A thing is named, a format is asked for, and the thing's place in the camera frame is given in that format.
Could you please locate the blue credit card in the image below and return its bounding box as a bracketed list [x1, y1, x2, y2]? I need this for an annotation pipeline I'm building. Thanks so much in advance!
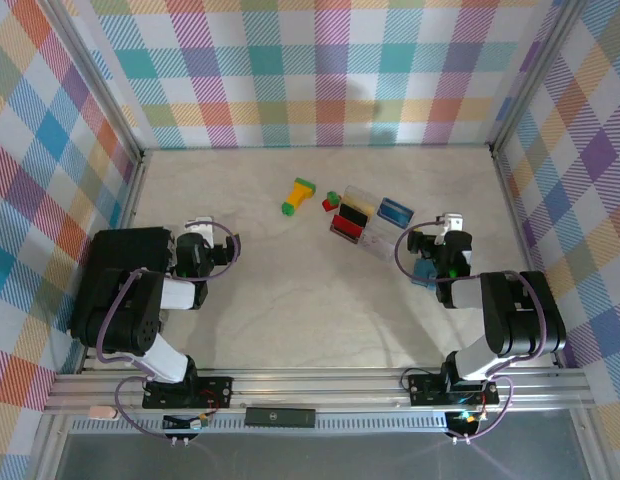
[378, 198, 415, 224]

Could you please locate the clear plastic card stand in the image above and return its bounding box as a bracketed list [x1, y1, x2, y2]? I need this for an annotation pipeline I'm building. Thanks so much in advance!
[329, 184, 416, 262]

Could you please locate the clear case with yellow card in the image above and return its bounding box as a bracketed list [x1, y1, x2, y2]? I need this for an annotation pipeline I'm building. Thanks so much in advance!
[342, 198, 376, 217]

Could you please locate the red credit card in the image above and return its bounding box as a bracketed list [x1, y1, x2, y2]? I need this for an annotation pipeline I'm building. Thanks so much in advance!
[331, 214, 364, 242]

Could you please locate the yellow green toy block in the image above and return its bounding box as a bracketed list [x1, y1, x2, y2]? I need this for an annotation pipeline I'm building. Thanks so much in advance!
[281, 177, 317, 217]

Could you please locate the right small connector board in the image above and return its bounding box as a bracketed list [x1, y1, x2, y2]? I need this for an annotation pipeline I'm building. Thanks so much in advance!
[447, 409, 487, 436]

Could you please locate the small connector board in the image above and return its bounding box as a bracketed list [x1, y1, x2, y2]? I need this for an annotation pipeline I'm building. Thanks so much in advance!
[162, 412, 211, 432]
[447, 409, 487, 436]

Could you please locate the left small connector board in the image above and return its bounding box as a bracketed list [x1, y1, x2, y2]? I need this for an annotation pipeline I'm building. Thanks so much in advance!
[162, 412, 211, 432]

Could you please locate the black bar device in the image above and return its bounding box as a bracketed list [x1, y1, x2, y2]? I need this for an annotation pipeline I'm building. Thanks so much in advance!
[244, 407, 316, 429]

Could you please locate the grey metal panel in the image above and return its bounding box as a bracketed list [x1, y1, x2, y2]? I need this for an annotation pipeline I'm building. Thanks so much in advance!
[54, 432, 591, 480]

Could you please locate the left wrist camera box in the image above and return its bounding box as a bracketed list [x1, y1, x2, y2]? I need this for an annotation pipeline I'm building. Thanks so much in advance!
[184, 216, 215, 241]

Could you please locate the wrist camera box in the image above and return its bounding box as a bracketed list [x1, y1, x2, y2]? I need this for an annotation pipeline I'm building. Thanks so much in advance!
[436, 213, 465, 246]
[184, 216, 215, 241]

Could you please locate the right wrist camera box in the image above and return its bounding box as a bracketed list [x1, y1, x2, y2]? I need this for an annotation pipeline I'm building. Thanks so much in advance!
[436, 213, 465, 246]

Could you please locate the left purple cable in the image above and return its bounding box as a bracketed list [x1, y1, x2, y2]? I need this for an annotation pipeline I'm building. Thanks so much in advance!
[96, 219, 243, 444]

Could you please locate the purple cable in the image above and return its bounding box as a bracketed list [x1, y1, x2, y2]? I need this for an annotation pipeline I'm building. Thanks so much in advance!
[394, 222, 549, 444]
[96, 219, 243, 444]

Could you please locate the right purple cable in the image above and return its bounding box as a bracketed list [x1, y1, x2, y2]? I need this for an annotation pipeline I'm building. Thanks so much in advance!
[394, 222, 549, 444]

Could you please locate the right aluminium floor rail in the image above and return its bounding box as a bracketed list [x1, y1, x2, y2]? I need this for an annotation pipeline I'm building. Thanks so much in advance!
[489, 143, 566, 370]

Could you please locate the aluminium floor rail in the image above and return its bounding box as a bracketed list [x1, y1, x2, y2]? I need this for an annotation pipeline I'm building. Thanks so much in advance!
[74, 149, 150, 375]
[489, 143, 566, 370]

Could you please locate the left aluminium floor rail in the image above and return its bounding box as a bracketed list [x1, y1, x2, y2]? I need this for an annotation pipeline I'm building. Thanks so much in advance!
[74, 149, 150, 375]

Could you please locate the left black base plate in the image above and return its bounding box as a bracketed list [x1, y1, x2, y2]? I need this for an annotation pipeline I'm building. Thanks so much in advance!
[142, 374, 235, 409]

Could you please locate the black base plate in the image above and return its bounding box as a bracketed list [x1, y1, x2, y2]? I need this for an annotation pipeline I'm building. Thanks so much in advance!
[142, 374, 235, 409]
[408, 373, 500, 407]

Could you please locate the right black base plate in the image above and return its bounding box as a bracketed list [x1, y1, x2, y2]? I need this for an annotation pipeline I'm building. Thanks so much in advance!
[408, 373, 500, 407]

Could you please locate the aluminium front rail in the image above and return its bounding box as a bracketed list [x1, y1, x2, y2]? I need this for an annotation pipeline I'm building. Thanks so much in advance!
[43, 368, 594, 415]

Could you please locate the perforated metal cable tray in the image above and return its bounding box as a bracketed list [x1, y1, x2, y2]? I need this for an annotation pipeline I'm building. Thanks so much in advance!
[69, 417, 491, 436]

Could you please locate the left aluminium corner post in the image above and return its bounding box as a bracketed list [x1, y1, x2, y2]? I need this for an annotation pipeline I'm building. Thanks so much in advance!
[37, 0, 146, 164]

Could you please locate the aluminium corner post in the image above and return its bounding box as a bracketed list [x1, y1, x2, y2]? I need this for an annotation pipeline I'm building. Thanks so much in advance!
[37, 0, 146, 164]
[487, 0, 589, 154]

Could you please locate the right aluminium corner post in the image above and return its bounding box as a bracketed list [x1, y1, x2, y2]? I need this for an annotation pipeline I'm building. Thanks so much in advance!
[487, 0, 589, 154]

